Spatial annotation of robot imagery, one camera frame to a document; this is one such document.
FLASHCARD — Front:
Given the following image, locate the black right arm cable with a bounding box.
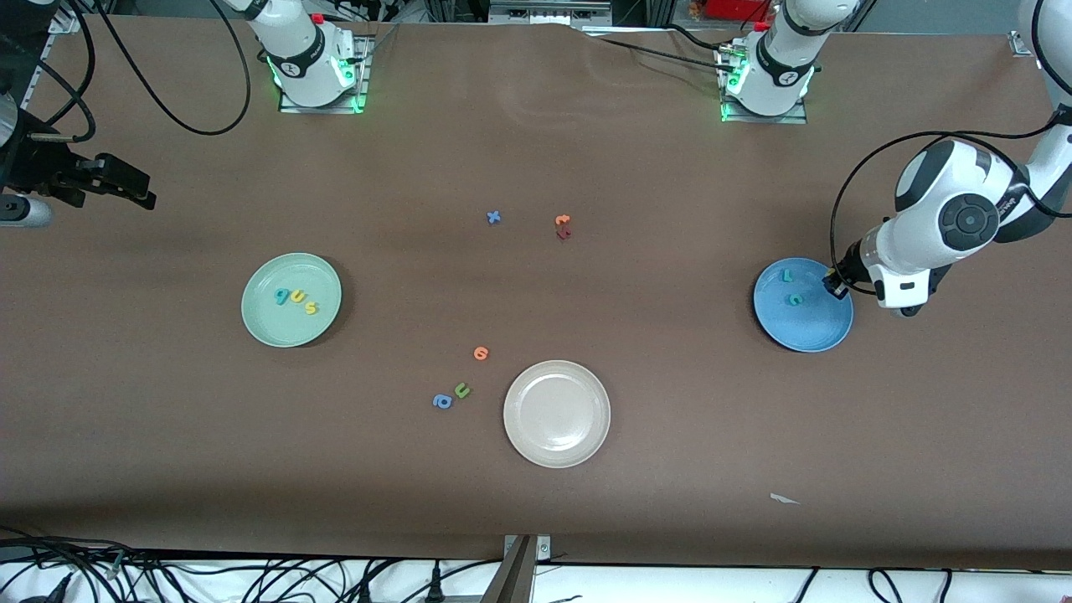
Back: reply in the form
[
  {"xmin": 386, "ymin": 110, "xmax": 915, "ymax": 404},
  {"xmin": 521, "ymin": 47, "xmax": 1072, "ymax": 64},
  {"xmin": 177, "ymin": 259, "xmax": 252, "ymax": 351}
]
[{"xmin": 88, "ymin": 0, "xmax": 252, "ymax": 136}]

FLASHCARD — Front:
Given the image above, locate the metal table edge bracket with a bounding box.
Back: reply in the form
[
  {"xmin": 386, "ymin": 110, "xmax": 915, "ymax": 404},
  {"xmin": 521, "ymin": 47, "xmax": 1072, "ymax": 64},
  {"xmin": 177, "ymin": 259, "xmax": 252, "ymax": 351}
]
[{"xmin": 482, "ymin": 534, "xmax": 554, "ymax": 603}]

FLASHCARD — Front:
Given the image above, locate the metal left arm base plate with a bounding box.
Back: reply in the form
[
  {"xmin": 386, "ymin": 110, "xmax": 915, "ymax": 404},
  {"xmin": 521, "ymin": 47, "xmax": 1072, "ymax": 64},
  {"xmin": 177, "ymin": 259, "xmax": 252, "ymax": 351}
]
[{"xmin": 720, "ymin": 42, "xmax": 809, "ymax": 125}]

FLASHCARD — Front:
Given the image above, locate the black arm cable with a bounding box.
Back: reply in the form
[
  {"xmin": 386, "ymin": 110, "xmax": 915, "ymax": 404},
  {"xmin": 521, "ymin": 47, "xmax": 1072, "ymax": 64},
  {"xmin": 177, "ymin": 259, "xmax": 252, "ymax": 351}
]
[
  {"xmin": 88, "ymin": 0, "xmax": 252, "ymax": 136},
  {"xmin": 829, "ymin": 0, "xmax": 1072, "ymax": 277}
]

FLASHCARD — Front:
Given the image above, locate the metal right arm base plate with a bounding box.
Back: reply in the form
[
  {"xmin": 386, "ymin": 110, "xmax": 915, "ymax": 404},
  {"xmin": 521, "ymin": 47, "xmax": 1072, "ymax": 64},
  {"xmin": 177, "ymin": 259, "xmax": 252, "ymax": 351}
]
[{"xmin": 279, "ymin": 33, "xmax": 370, "ymax": 114}]

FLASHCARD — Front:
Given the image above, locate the grey metal equipment box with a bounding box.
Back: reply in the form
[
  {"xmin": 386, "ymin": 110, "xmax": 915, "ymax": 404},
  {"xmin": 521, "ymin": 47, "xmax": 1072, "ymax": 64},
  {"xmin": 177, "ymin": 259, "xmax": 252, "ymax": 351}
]
[{"xmin": 488, "ymin": 0, "xmax": 614, "ymax": 28}]

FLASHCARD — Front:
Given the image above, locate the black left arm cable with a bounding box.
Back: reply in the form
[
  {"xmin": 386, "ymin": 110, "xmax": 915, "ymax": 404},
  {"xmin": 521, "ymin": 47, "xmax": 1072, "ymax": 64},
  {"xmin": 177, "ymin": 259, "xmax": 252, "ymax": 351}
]
[{"xmin": 829, "ymin": 0, "xmax": 1072, "ymax": 277}]

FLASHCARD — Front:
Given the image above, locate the light green plate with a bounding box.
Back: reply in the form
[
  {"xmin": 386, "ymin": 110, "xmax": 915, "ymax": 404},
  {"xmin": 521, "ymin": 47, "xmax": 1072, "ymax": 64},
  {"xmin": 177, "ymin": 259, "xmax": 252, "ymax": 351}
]
[{"xmin": 240, "ymin": 252, "xmax": 343, "ymax": 348}]

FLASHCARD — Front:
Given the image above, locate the beige plate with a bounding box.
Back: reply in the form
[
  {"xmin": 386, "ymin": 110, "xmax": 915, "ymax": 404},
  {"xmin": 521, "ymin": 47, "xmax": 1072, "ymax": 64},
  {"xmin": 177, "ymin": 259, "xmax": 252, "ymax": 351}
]
[{"xmin": 502, "ymin": 359, "xmax": 612, "ymax": 469}]

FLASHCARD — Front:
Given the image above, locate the black floor cable loop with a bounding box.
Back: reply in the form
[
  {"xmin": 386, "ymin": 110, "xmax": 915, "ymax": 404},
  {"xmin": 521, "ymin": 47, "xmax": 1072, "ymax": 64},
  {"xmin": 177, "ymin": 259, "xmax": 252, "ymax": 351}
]
[{"xmin": 867, "ymin": 568, "xmax": 905, "ymax": 603}]

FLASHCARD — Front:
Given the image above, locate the black base power cable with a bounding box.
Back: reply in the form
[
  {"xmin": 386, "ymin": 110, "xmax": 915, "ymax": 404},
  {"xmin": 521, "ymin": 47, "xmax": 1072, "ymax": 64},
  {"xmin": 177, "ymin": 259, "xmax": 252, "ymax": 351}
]
[{"xmin": 586, "ymin": 23, "xmax": 742, "ymax": 75}]

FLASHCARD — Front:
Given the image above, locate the blue plate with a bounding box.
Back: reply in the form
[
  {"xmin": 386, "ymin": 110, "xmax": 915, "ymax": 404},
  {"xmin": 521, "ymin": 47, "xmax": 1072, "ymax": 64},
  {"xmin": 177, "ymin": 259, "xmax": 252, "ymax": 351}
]
[{"xmin": 752, "ymin": 257, "xmax": 855, "ymax": 353}]

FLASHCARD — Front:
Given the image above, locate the red box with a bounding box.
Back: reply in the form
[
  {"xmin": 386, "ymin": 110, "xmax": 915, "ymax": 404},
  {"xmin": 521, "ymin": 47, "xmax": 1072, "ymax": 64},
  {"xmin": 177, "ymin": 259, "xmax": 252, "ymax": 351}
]
[{"xmin": 703, "ymin": 0, "xmax": 776, "ymax": 22}]

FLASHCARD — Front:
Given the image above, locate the thick black floor cable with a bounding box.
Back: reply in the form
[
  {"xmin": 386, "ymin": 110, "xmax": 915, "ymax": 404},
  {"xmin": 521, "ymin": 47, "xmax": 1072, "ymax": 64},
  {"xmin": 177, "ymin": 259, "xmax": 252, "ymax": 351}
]
[{"xmin": 0, "ymin": 526, "xmax": 126, "ymax": 603}]

